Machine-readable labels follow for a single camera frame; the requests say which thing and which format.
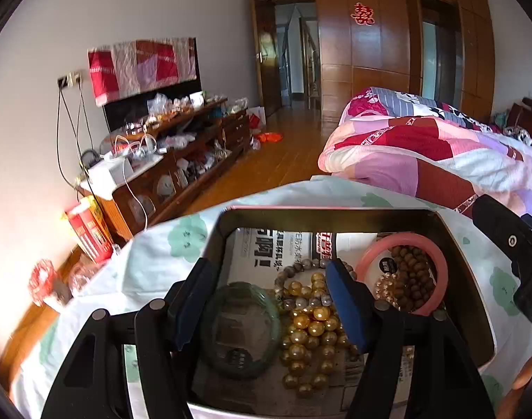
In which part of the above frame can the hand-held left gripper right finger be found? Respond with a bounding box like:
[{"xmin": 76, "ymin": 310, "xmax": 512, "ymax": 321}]
[{"xmin": 325, "ymin": 258, "xmax": 496, "ymax": 419}]

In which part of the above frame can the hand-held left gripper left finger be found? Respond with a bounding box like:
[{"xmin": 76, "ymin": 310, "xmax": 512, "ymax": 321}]
[{"xmin": 40, "ymin": 257, "xmax": 217, "ymax": 419}]

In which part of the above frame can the gold pearl necklace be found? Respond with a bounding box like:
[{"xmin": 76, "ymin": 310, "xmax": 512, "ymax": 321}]
[{"xmin": 275, "ymin": 272, "xmax": 363, "ymax": 399}]

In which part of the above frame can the pale pearl bracelet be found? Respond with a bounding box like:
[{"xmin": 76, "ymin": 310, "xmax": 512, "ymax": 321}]
[{"xmin": 374, "ymin": 272, "xmax": 403, "ymax": 310}]

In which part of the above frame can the pink bangle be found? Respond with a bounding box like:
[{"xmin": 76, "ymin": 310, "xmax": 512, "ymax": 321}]
[{"xmin": 355, "ymin": 233, "xmax": 449, "ymax": 316}]

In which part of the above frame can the green jade bangle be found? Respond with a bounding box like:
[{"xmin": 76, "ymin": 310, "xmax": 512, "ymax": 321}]
[{"xmin": 199, "ymin": 282, "xmax": 283, "ymax": 380}]

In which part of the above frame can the grey bead bracelet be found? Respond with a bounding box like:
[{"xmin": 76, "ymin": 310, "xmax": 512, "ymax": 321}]
[{"xmin": 272, "ymin": 257, "xmax": 359, "ymax": 311}]

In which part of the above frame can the brown wooden bead bracelet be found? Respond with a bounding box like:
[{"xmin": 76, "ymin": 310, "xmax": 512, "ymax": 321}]
[{"xmin": 388, "ymin": 245, "xmax": 438, "ymax": 314}]

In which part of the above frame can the pink tin box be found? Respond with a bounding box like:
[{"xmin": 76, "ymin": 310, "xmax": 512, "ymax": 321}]
[{"xmin": 185, "ymin": 205, "xmax": 498, "ymax": 419}]

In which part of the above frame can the person's right hand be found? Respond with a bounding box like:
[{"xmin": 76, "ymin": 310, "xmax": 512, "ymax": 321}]
[{"xmin": 495, "ymin": 351, "xmax": 532, "ymax": 419}]

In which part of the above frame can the white green printed tablecloth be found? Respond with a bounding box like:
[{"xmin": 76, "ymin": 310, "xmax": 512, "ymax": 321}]
[{"xmin": 10, "ymin": 175, "xmax": 532, "ymax": 419}]

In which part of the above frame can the printed paper liner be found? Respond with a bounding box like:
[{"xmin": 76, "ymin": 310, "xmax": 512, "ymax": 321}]
[{"xmin": 192, "ymin": 227, "xmax": 408, "ymax": 402}]

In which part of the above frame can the black white patterned pillow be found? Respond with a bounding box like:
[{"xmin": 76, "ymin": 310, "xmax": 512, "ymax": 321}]
[{"xmin": 504, "ymin": 124, "xmax": 532, "ymax": 159}]

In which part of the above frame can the pink patchwork quilt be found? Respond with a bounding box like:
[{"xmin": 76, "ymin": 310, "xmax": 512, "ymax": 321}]
[{"xmin": 317, "ymin": 86, "xmax": 532, "ymax": 228}]

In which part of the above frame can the clear plastic bag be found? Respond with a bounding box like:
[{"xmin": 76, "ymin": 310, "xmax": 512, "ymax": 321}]
[{"xmin": 69, "ymin": 262, "xmax": 103, "ymax": 298}]

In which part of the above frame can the wooden headboard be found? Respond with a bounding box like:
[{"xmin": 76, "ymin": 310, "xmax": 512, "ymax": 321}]
[{"xmin": 506, "ymin": 97, "xmax": 532, "ymax": 141}]

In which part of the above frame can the red yellow paper bag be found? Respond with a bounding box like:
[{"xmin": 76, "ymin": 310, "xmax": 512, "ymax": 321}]
[{"xmin": 64, "ymin": 196, "xmax": 115, "ymax": 265}]

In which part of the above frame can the wooden television cabinet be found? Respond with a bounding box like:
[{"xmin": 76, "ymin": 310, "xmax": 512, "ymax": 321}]
[{"xmin": 76, "ymin": 98, "xmax": 253, "ymax": 246}]

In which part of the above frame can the waste bin with red liner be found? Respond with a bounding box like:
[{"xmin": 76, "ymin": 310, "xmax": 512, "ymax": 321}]
[{"xmin": 28, "ymin": 259, "xmax": 73, "ymax": 307}]

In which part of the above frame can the white cardboard box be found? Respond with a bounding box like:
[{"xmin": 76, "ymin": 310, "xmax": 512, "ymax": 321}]
[{"xmin": 87, "ymin": 157, "xmax": 134, "ymax": 193}]

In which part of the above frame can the wooden wardrobe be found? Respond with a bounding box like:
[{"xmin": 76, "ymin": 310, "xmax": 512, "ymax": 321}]
[{"xmin": 242, "ymin": 0, "xmax": 496, "ymax": 128}]

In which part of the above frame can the red white shopping bag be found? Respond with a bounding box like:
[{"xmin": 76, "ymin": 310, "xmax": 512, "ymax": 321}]
[{"xmin": 247, "ymin": 107, "xmax": 267, "ymax": 131}]

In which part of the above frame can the black television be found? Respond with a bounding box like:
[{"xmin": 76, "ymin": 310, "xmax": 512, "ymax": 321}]
[{"xmin": 101, "ymin": 37, "xmax": 202, "ymax": 134}]

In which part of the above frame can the red patchwork cover cloth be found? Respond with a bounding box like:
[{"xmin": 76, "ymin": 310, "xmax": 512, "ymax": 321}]
[{"xmin": 87, "ymin": 37, "xmax": 197, "ymax": 106}]

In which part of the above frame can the red paper decoration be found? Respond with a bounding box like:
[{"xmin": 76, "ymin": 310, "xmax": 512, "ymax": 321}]
[{"xmin": 352, "ymin": 2, "xmax": 376, "ymax": 26}]

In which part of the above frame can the wooden door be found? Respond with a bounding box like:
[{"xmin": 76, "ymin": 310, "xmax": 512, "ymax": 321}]
[{"xmin": 253, "ymin": 0, "xmax": 283, "ymax": 117}]

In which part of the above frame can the white charger cable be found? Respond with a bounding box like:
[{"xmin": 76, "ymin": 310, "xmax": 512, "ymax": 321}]
[{"xmin": 117, "ymin": 135, "xmax": 163, "ymax": 228}]

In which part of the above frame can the black power cable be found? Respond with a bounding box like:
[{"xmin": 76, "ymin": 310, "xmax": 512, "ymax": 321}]
[{"xmin": 56, "ymin": 85, "xmax": 95, "ymax": 185}]

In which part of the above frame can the wall socket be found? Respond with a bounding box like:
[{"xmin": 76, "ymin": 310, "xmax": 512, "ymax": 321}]
[{"xmin": 57, "ymin": 70, "xmax": 83, "ymax": 88}]

